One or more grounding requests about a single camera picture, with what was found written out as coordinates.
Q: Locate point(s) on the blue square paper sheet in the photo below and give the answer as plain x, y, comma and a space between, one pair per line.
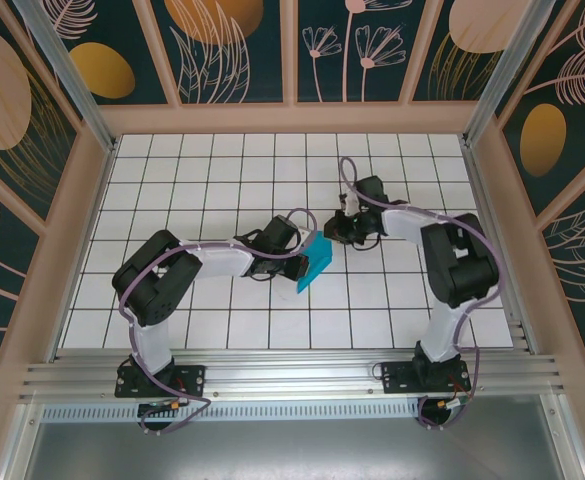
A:
319, 260

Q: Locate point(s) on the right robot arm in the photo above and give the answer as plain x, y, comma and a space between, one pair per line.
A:
442, 335

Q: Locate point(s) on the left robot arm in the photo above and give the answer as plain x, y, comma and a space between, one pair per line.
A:
152, 345

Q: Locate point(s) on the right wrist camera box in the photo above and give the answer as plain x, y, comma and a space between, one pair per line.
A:
350, 202

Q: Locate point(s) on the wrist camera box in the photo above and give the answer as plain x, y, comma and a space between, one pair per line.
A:
350, 202
306, 233

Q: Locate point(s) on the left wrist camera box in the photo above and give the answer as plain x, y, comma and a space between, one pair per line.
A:
306, 233

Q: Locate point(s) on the aluminium mounting rail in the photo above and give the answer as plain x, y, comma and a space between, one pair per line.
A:
292, 372

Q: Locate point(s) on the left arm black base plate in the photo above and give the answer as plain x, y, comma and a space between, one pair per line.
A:
192, 380

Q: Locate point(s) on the aluminium frame post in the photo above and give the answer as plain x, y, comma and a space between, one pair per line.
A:
72, 85
502, 75

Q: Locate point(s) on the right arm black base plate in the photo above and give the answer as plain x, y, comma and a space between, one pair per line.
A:
397, 377

